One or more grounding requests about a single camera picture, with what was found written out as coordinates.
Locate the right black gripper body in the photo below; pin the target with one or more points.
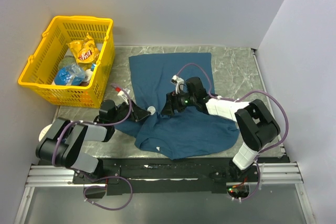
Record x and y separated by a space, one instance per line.
183 100

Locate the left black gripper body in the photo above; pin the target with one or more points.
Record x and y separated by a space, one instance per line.
122 113

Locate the blue t-shirt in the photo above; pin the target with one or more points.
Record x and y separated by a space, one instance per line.
186 134

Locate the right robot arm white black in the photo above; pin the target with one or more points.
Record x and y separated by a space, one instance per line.
256 124

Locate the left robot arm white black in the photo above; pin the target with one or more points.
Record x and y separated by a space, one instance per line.
62 141

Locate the small white bottle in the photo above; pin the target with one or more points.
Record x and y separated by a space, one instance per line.
89 73

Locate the blue plastic bag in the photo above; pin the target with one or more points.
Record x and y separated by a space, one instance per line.
71 75

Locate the yellow snack bag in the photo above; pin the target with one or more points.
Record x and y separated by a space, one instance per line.
85 50

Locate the toilet paper roll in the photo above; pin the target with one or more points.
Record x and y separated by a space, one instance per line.
44 132

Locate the yellow plastic basket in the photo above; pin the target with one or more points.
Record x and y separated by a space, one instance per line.
42 66

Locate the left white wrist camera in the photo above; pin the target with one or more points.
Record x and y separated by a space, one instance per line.
123 93

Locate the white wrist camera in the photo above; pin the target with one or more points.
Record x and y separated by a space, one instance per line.
123 93
179 84

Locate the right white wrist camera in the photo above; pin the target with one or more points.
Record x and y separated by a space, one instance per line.
179 84

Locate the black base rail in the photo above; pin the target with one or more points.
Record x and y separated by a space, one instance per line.
161 175

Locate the aluminium frame rail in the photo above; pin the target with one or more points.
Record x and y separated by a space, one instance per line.
43 176

